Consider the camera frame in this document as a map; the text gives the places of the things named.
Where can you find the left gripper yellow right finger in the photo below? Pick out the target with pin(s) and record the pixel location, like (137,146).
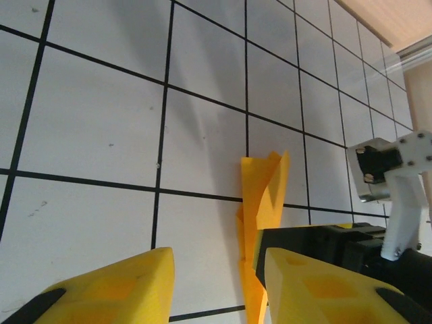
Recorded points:
(320,297)

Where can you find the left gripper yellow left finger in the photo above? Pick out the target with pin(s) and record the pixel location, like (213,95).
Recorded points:
(118,290)

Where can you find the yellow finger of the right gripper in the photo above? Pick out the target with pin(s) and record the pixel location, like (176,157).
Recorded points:
(297,241)

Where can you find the orange cloth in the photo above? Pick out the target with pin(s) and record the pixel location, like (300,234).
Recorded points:
(253,209)

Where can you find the aluminium corner post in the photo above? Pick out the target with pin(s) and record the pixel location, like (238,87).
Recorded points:
(415,54)

